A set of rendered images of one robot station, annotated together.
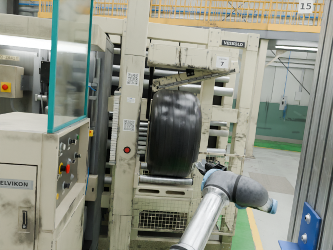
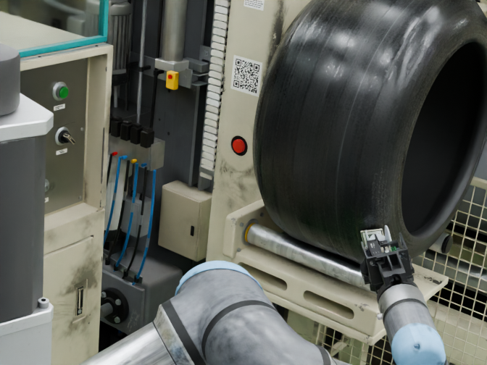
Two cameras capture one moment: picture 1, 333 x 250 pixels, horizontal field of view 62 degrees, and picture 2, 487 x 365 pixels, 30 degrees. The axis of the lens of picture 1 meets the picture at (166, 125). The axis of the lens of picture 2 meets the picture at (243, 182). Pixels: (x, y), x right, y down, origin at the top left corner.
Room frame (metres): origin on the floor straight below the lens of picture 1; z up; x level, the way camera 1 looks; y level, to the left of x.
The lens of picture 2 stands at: (0.25, -0.94, 1.74)
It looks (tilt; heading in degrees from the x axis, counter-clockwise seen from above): 22 degrees down; 38
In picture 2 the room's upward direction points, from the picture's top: 6 degrees clockwise
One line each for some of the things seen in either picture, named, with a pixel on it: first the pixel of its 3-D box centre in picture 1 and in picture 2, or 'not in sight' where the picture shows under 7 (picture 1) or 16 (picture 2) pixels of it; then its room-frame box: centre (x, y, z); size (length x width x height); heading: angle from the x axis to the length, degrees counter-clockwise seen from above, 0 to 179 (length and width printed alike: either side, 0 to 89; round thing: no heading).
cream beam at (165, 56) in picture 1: (188, 59); not in sight; (2.13, -0.11, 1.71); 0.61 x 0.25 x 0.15; 95
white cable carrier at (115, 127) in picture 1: (115, 128); (223, 77); (1.75, 0.32, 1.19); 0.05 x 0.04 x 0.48; 5
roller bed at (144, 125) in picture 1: (135, 139); not in sight; (2.19, 0.24, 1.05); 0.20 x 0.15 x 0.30; 95
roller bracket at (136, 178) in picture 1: (137, 171); (280, 212); (1.81, 0.16, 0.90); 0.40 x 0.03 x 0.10; 5
